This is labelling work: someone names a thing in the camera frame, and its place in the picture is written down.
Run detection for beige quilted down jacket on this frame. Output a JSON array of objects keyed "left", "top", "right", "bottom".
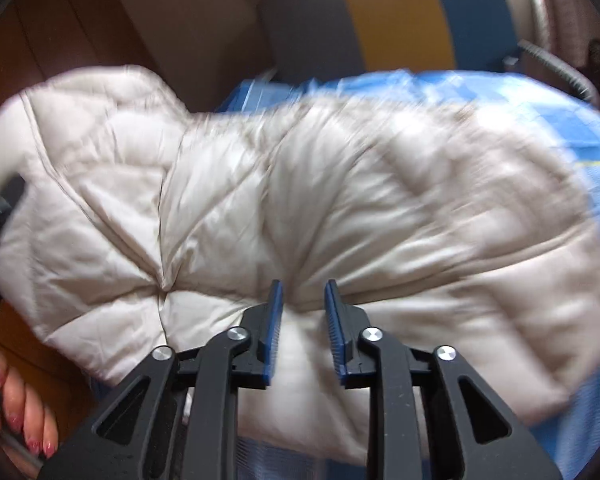
[{"left": 0, "top": 66, "right": 600, "bottom": 472}]

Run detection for left hand red nails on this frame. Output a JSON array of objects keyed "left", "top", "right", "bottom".
[{"left": 0, "top": 352, "right": 59, "bottom": 458}]

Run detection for brown wooden wardrobe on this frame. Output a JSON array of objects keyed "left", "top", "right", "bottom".
[{"left": 0, "top": 0, "right": 158, "bottom": 106}]

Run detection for blue plaid bed sheet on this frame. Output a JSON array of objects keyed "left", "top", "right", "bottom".
[{"left": 219, "top": 70, "right": 600, "bottom": 479}]

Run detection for grey yellow teal headboard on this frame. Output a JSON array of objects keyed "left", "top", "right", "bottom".
[{"left": 259, "top": 0, "right": 519, "bottom": 84}]

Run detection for pink right curtain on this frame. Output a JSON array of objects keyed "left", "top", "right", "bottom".
[{"left": 544, "top": 0, "right": 600, "bottom": 67}]

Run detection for grey bed side rail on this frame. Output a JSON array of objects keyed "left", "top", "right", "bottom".
[{"left": 502, "top": 40, "right": 600, "bottom": 110}]

